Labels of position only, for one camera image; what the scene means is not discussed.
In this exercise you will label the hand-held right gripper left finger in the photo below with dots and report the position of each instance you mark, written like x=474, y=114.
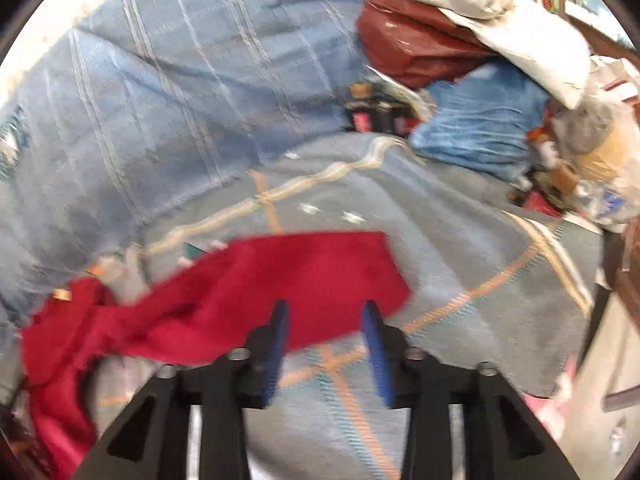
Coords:
x=277, y=340

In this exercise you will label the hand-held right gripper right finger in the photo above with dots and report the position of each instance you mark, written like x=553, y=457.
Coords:
x=376, y=355

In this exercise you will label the red garment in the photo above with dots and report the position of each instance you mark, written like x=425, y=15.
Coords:
x=300, y=280

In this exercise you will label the grey printed bed sheet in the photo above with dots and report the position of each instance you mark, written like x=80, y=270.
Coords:
x=450, y=240

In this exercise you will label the pink cloth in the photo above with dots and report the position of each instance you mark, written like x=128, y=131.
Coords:
x=552, y=405

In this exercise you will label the stack of dark boxes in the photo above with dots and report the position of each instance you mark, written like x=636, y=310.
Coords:
x=380, y=110

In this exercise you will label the blue cloth bundle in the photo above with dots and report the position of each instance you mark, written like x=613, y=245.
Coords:
x=480, y=120

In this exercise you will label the blue plaid pillow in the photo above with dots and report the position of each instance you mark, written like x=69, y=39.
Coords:
x=175, y=85

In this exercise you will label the clear plastic bags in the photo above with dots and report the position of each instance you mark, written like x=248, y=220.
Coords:
x=600, y=160

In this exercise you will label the maroon bag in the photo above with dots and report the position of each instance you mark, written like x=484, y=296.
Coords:
x=415, y=45

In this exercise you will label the white crumpled cloth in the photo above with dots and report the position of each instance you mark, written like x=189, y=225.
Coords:
x=530, y=40

